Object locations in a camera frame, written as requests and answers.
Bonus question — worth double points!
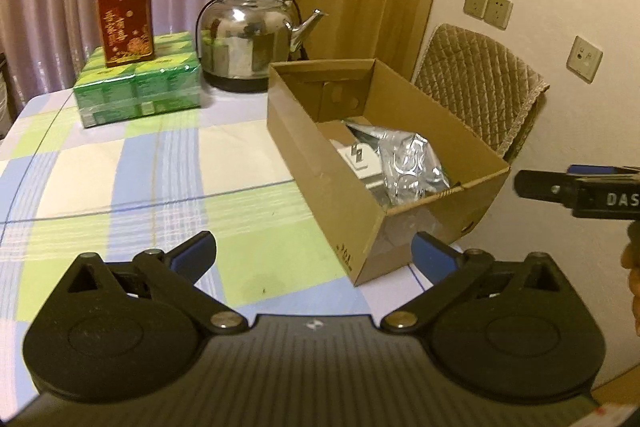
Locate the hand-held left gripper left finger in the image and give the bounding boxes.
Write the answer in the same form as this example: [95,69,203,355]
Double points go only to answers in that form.
[67,231,247,334]

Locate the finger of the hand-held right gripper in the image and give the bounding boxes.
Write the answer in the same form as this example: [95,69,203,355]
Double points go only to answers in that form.
[515,170,576,209]
[567,164,640,178]

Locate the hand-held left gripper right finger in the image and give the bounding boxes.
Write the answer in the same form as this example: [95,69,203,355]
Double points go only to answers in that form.
[381,232,563,334]

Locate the silver foil bag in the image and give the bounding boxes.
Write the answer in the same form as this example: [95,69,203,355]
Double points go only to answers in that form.
[345,119,463,208]

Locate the white charger plug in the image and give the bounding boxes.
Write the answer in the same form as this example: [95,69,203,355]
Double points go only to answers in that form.
[337,143,386,192]

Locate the brown cardboard box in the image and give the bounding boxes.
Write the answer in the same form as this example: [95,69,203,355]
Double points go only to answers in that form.
[266,58,512,287]

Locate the person's right hand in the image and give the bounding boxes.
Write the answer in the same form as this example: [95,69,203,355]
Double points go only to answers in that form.
[621,224,640,338]

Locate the quilted beige chair cushion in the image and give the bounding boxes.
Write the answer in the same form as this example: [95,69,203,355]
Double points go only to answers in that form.
[411,23,550,162]

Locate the green tissue pack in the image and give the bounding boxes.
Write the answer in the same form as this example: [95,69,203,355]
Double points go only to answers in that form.
[73,32,203,129]

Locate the stainless steel kettle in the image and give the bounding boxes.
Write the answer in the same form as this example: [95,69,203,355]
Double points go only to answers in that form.
[195,0,328,94]

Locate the red and gold box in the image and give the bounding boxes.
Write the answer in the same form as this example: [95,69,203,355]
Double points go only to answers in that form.
[96,0,156,68]

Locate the single wall outlet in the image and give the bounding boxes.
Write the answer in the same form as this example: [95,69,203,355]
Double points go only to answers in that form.
[566,35,603,82]

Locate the wall socket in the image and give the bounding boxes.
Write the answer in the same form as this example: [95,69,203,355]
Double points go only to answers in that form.
[484,0,514,30]
[462,0,490,20]

